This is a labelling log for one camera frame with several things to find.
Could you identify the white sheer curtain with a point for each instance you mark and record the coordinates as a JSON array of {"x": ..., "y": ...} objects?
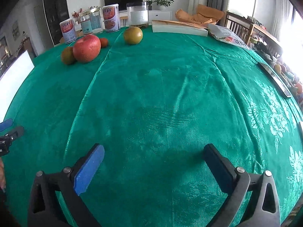
[{"x": 283, "y": 9}]

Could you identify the person's left hand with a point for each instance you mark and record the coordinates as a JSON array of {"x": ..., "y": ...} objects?
[{"x": 2, "y": 175}]

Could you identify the black television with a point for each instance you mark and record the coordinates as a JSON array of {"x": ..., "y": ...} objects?
[{"x": 123, "y": 0}]

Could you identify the white cardboard box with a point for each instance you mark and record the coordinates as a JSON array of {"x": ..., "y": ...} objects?
[{"x": 14, "y": 80}]

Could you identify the white plastic bag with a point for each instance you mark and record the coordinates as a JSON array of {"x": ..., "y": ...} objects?
[{"x": 227, "y": 36}]

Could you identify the large green potted plant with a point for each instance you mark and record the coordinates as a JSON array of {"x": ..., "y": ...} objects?
[{"x": 163, "y": 2}]

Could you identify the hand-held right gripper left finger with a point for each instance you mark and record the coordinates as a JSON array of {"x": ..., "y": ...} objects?
[{"x": 87, "y": 170}]

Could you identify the white and orange book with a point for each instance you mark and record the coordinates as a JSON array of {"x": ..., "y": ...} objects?
[{"x": 177, "y": 28}]

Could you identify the black tall cabinet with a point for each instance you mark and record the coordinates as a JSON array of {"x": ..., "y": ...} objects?
[{"x": 55, "y": 11}]

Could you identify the yellow-green pear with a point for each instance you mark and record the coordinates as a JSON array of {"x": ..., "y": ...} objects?
[{"x": 133, "y": 36}]

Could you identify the clear jar black lid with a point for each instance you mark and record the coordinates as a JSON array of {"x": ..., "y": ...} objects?
[{"x": 137, "y": 15}]

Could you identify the red flower arrangement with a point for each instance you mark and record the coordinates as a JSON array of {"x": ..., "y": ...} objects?
[{"x": 77, "y": 15}]

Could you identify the dark wooden chair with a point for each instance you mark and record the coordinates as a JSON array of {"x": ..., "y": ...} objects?
[{"x": 236, "y": 26}]

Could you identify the small orange tangerine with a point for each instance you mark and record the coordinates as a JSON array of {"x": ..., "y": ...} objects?
[{"x": 104, "y": 42}]

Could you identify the small green potted plant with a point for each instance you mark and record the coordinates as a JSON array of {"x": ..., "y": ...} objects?
[{"x": 149, "y": 4}]

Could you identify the green patterned tablecloth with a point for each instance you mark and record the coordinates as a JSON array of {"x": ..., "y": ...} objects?
[{"x": 161, "y": 113}]

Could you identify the clear glass jar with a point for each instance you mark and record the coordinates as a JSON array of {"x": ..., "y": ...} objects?
[{"x": 97, "y": 21}]

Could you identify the framed wall picture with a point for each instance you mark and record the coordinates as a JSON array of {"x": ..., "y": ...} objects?
[{"x": 15, "y": 29}]

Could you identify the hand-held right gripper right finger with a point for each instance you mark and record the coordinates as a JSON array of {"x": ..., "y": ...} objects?
[{"x": 219, "y": 169}]

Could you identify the white television cabinet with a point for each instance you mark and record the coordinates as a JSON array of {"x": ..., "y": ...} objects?
[{"x": 158, "y": 15}]

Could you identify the basket of assorted goods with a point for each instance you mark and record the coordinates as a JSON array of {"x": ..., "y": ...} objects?
[{"x": 287, "y": 73}]

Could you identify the orange lounge chair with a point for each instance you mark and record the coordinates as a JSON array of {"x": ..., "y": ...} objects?
[{"x": 201, "y": 14}]

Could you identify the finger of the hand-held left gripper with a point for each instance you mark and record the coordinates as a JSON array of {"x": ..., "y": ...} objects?
[
  {"x": 16, "y": 132},
  {"x": 6, "y": 124}
]

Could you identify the red apple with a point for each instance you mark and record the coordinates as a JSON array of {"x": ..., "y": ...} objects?
[{"x": 86, "y": 49}]

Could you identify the black smartphone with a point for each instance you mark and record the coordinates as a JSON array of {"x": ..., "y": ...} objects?
[{"x": 274, "y": 80}]

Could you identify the red label tin can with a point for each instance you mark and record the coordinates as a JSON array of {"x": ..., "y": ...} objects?
[
  {"x": 111, "y": 19},
  {"x": 68, "y": 31}
]

